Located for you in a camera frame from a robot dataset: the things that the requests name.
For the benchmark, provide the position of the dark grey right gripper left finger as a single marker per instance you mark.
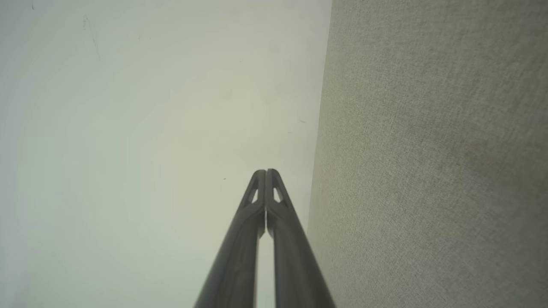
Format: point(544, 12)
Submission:
point(239, 256)

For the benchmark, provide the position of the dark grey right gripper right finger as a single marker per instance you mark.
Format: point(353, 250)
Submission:
point(295, 265)

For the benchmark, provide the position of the grey fabric sofa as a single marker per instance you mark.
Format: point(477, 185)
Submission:
point(428, 154)

